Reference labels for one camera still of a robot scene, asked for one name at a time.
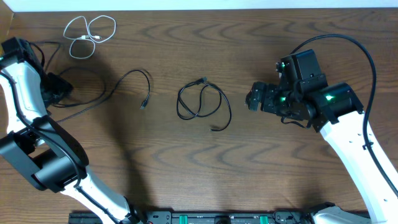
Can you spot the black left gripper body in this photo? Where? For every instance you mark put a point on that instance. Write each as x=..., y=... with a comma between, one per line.
x=55, y=88

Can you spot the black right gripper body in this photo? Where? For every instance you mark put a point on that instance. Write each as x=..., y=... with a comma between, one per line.
x=270, y=96

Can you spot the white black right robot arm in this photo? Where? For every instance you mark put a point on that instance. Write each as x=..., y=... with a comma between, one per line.
x=337, y=114

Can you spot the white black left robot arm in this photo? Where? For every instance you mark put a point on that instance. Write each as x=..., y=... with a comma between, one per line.
x=45, y=154

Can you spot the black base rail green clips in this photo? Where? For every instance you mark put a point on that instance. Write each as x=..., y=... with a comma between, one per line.
x=166, y=217

